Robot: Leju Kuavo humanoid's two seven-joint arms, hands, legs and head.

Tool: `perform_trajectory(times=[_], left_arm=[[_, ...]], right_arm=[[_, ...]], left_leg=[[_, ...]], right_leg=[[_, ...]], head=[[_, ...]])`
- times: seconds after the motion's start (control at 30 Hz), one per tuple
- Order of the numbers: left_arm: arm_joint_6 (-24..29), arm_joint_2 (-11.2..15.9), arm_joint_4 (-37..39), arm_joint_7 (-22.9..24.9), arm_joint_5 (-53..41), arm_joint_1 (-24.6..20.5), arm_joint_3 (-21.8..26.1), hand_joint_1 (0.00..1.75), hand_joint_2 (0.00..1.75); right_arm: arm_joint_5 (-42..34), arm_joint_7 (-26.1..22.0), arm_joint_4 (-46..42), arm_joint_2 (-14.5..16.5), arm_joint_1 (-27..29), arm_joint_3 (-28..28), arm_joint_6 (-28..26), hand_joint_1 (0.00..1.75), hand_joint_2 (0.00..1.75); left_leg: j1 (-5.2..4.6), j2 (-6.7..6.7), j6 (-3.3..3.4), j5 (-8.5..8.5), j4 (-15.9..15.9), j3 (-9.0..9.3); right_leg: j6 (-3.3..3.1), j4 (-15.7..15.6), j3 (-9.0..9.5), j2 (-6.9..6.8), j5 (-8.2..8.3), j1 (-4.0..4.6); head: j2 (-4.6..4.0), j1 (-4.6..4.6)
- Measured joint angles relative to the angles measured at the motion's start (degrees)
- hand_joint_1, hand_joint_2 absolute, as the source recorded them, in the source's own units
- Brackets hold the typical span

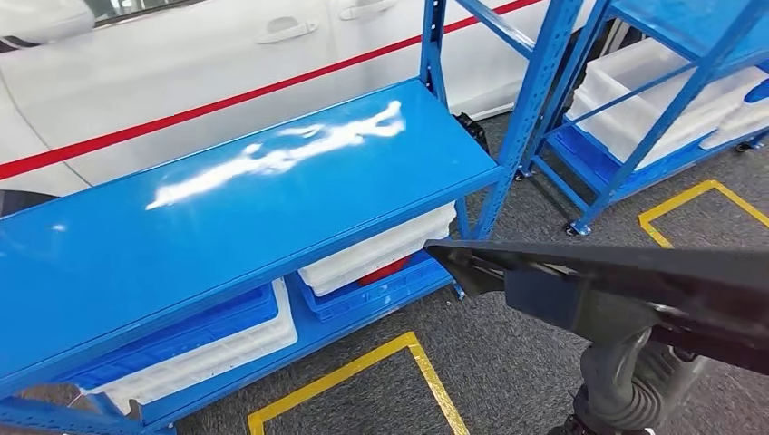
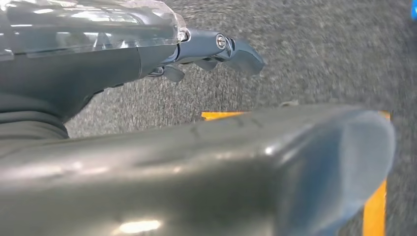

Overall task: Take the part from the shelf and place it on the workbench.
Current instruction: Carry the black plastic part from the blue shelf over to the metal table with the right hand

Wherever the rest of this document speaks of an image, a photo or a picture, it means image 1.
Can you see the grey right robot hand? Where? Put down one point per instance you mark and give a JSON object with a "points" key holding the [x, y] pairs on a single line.
{"points": [[613, 354]]}

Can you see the black plastic frame part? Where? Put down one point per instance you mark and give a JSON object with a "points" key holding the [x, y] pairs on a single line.
{"points": [[601, 264]]}

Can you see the blue wheeled shelf rack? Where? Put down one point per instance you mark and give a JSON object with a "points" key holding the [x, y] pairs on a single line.
{"points": [[691, 24]]}

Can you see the blue metal shelf rack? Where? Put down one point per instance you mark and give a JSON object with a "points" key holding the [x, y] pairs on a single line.
{"points": [[240, 240]]}

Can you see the yellow floor tape square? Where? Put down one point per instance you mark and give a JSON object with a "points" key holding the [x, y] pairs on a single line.
{"points": [[437, 384], [676, 201]]}

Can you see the blue plastic bin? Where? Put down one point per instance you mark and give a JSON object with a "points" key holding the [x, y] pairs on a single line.
{"points": [[586, 159], [180, 336], [360, 300]]}

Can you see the red object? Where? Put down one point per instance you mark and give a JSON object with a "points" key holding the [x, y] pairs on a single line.
{"points": [[384, 273]]}

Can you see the white plastic bin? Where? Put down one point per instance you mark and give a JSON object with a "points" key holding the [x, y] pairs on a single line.
{"points": [[631, 90], [372, 252], [733, 126], [240, 354]]}

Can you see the red barrier belt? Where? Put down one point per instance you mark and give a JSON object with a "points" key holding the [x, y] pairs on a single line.
{"points": [[180, 115]]}

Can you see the white car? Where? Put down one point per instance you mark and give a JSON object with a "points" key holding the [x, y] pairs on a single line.
{"points": [[180, 72]]}

